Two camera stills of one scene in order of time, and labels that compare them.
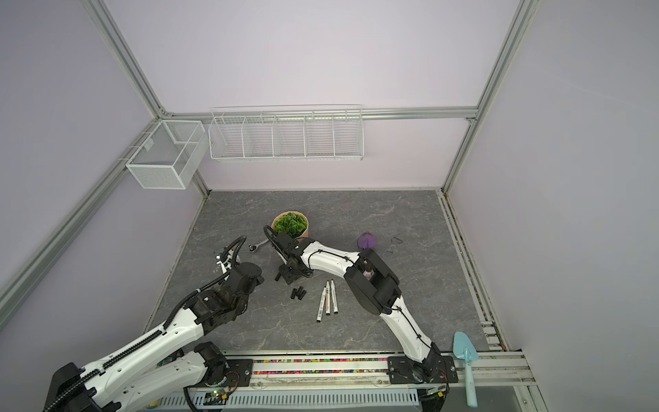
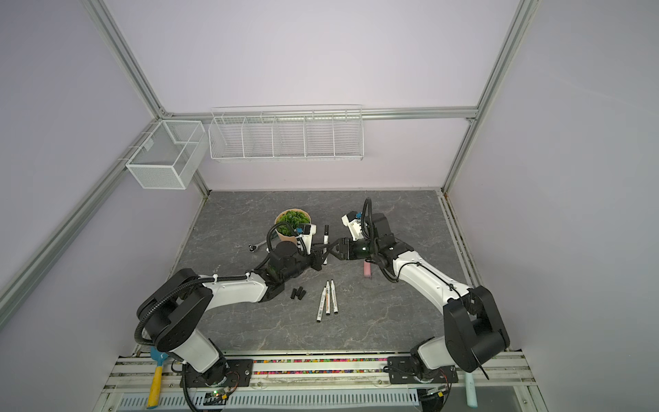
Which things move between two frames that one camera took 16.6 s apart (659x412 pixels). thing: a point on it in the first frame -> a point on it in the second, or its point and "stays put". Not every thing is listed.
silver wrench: [253, 247] stays put
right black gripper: [288, 276] -> [347, 245]
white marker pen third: [328, 299] stays put
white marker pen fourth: [335, 309] stays put
